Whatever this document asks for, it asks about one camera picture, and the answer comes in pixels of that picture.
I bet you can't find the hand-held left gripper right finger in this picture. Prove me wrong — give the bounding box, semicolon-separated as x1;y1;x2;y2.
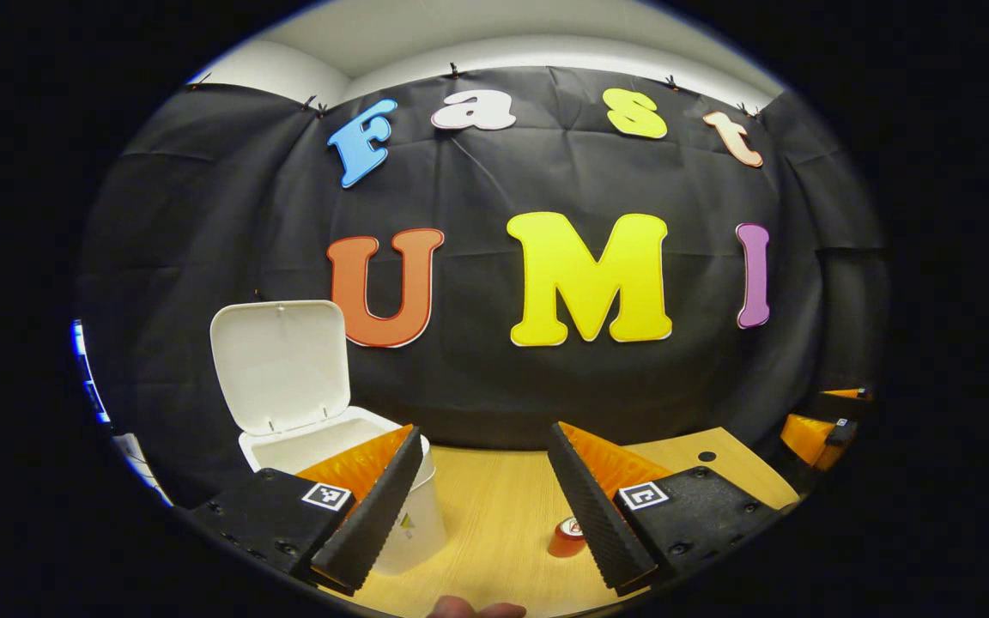
546;421;783;597

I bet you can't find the orange pop can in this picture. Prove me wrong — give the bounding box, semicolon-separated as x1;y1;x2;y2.
547;516;588;560

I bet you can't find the black backdrop cloth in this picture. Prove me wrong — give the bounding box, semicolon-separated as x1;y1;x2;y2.
78;64;890;507

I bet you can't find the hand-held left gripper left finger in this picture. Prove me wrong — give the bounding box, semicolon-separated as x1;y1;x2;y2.
188;425;425;597

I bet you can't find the white garbage bin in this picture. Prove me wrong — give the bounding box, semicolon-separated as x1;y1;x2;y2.
209;300;449;577

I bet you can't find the computer monitor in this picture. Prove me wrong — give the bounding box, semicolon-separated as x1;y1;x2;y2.
71;319;111;427

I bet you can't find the wooden desktop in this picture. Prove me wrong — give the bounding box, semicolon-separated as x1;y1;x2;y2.
323;427;802;618

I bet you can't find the white side table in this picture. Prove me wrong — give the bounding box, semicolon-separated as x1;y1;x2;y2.
112;432;171;507

